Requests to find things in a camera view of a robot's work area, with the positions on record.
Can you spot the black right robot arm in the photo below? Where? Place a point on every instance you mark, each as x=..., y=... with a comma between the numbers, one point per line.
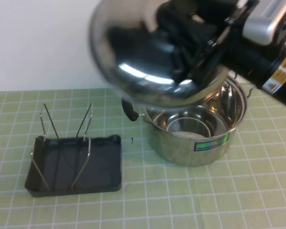
x=283, y=78

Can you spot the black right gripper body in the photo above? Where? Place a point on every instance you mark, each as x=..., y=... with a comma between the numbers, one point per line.
x=243, y=57

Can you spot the green checkered tablecloth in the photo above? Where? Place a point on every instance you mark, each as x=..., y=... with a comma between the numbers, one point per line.
x=205, y=195

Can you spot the steel pot lid black knob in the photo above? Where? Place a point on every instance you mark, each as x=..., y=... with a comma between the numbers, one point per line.
x=133, y=47

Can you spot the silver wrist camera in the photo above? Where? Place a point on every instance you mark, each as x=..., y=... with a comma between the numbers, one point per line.
x=262, y=26

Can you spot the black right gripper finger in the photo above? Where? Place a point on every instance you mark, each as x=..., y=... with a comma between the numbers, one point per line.
x=209, y=17
x=190, y=50

